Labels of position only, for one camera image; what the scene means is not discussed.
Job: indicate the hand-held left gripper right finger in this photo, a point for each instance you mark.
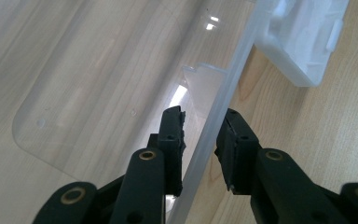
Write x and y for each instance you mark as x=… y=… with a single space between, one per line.
x=237 y=149

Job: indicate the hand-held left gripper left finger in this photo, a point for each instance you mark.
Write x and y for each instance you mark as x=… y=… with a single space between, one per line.
x=171 y=140

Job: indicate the clear plastic storage box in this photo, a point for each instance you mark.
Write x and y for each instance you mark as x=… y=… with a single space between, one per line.
x=90 y=93

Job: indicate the translucent white plastic lid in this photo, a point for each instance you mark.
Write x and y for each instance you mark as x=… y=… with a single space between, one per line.
x=301 y=40

